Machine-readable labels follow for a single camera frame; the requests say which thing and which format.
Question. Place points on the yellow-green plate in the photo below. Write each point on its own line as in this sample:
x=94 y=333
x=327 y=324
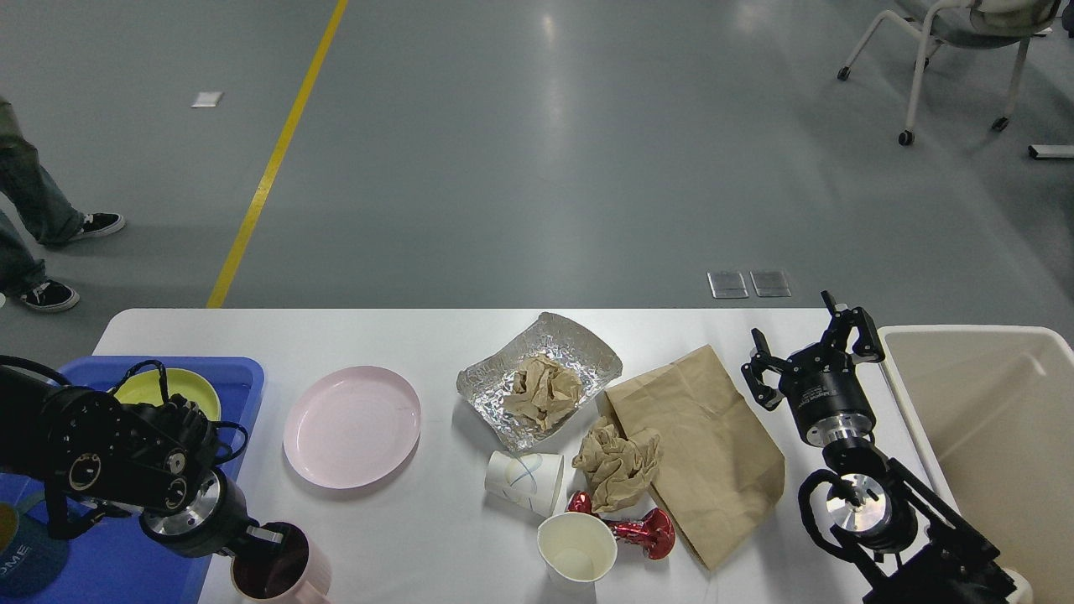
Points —
x=144 y=388

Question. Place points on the crumpled aluminium foil tray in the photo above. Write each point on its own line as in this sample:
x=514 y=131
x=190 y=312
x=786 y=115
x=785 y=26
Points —
x=573 y=346

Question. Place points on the red foil wrapper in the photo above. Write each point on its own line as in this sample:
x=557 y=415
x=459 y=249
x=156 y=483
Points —
x=654 y=532

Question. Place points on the brown paper bag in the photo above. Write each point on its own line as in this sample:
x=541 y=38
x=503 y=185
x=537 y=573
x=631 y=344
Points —
x=721 y=475

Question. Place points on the person's leg and shoe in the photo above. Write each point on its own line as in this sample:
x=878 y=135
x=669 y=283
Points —
x=46 y=213
x=24 y=279

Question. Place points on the beige plastic bin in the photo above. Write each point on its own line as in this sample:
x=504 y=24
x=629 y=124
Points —
x=990 y=409

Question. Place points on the pink plate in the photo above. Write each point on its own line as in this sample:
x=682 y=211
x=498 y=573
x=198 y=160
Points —
x=352 y=427

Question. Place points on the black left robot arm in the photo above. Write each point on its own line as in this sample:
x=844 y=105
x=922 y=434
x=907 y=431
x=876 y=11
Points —
x=101 y=458

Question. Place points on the white office chair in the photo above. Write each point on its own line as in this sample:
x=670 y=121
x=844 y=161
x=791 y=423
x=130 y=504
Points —
x=964 y=24

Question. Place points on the right metal floor socket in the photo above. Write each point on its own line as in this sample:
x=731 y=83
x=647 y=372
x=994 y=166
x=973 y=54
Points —
x=771 y=283

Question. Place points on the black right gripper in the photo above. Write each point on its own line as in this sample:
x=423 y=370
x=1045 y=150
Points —
x=829 y=405

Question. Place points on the blue plastic tray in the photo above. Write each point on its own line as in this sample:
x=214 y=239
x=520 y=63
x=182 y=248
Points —
x=115 y=562

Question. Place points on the dark blue mug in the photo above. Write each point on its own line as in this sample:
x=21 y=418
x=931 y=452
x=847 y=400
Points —
x=30 y=559

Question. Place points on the crumpled brown paper ball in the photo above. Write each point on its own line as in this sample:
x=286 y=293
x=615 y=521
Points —
x=618 y=469

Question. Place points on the person's far leg and shoe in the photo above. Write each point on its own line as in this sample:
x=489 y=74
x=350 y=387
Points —
x=46 y=213

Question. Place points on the pink mug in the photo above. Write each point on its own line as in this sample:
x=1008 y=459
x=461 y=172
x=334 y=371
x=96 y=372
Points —
x=298 y=572

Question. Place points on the white paper cup upright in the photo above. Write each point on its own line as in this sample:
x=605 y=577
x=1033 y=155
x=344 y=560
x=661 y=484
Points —
x=578 y=550

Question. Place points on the white paper scrap on floor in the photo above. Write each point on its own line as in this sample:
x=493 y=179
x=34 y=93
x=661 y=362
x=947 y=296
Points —
x=207 y=99

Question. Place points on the patterned paper cup lying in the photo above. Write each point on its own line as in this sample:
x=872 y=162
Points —
x=531 y=480

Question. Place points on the white bar on floor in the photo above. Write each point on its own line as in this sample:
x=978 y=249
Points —
x=1051 y=151

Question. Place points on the person's near leg and shoe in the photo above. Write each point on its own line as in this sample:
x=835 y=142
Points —
x=24 y=279

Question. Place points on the crumpled brown paper in foil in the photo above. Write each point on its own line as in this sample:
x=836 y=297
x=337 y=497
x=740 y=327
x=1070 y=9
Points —
x=543 y=391

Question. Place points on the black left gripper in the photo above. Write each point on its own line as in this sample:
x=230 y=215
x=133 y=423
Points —
x=216 y=522

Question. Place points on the left metal floor socket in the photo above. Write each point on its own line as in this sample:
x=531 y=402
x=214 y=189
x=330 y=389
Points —
x=727 y=285

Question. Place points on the metal floor socket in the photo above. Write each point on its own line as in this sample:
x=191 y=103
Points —
x=727 y=285
x=771 y=283

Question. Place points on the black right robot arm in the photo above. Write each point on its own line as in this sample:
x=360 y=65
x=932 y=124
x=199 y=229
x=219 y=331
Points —
x=865 y=507

